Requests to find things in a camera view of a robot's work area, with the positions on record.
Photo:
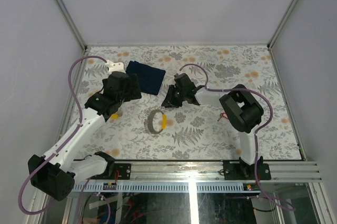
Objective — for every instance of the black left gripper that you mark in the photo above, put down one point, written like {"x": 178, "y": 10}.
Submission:
{"x": 134, "y": 93}

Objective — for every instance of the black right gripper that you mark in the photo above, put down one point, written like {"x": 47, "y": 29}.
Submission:
{"x": 169, "y": 101}

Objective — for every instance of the key with red tag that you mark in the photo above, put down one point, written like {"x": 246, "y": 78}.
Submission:
{"x": 222, "y": 115}

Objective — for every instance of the metal keyring with yellow grip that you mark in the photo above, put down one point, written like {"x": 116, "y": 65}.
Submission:
{"x": 156, "y": 122}

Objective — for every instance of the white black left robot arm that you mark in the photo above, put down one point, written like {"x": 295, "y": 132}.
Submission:
{"x": 56, "y": 172}

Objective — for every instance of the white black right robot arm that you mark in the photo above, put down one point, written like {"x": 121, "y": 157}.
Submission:
{"x": 242, "y": 110}

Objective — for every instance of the key with yellow tag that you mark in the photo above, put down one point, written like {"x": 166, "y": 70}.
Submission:
{"x": 116, "y": 115}

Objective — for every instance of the dark navy folded cloth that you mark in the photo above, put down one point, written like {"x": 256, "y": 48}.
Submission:
{"x": 149, "y": 78}

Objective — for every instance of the floral patterned table mat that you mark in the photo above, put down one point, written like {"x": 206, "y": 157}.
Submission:
{"x": 192, "y": 132}

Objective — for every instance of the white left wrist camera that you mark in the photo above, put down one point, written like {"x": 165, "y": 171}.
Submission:
{"x": 115, "y": 67}

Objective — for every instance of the aluminium front rail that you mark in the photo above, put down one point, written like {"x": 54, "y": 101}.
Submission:
{"x": 209, "y": 171}

